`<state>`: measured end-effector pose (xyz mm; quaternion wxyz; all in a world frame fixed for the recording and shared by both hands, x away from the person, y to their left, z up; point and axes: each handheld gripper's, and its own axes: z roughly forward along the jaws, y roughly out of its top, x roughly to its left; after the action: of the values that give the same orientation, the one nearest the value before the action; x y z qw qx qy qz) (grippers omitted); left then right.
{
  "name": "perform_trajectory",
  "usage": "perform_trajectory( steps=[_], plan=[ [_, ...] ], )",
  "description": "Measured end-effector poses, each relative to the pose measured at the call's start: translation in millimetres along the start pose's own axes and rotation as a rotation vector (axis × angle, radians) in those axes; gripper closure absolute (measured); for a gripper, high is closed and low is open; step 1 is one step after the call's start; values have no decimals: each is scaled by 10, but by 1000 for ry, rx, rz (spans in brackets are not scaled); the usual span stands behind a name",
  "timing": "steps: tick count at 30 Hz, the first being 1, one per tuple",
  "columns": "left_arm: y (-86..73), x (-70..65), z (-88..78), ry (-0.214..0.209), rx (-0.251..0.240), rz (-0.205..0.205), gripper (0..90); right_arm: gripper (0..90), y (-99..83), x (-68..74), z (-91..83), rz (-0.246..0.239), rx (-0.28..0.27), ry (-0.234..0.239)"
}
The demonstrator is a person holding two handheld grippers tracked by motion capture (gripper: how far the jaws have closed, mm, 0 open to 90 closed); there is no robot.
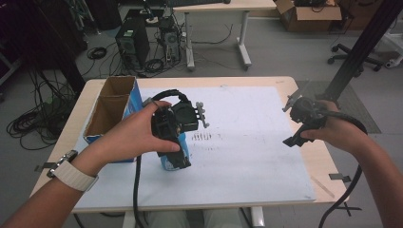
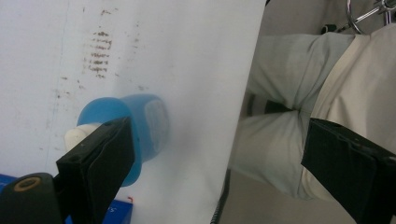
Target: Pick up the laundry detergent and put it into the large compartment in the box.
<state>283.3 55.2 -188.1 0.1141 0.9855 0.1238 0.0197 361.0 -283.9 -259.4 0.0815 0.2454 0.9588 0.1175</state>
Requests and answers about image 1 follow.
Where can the person's right hand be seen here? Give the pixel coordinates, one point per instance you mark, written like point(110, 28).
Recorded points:
point(339, 133)

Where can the person's left hand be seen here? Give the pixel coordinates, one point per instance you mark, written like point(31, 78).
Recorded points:
point(133, 136)

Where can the white-legged wooden desk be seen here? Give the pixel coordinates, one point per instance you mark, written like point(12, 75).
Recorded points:
point(221, 6)

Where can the black table clip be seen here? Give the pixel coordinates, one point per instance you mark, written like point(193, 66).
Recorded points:
point(339, 177)
point(46, 166)

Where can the open brown cardboard box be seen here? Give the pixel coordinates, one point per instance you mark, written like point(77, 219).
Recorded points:
point(310, 17)

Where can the black computer tower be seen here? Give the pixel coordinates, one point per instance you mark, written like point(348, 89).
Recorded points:
point(133, 42)

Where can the black office chair base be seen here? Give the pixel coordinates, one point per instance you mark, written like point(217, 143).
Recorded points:
point(351, 57)

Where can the dark floor mat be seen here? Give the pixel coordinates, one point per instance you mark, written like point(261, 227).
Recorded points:
point(351, 101)

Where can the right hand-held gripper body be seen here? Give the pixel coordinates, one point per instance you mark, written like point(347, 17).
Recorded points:
point(305, 110)

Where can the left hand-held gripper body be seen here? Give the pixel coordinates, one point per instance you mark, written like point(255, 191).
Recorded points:
point(187, 118)

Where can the blue cardboard box with divider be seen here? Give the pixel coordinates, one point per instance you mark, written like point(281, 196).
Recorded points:
point(109, 110)

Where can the white mat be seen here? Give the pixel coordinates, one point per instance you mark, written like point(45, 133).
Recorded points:
point(247, 158)

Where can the white wristwatch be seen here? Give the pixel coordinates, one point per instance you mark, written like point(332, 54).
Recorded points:
point(74, 177)

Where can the dark curtain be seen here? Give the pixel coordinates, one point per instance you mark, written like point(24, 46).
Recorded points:
point(38, 38)

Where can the white table leg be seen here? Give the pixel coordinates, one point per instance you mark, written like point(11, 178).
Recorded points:
point(257, 217)

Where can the black metal stand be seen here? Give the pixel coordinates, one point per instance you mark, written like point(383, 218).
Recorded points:
point(361, 47)

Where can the small grey computer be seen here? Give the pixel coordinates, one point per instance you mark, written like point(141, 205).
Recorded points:
point(170, 41)

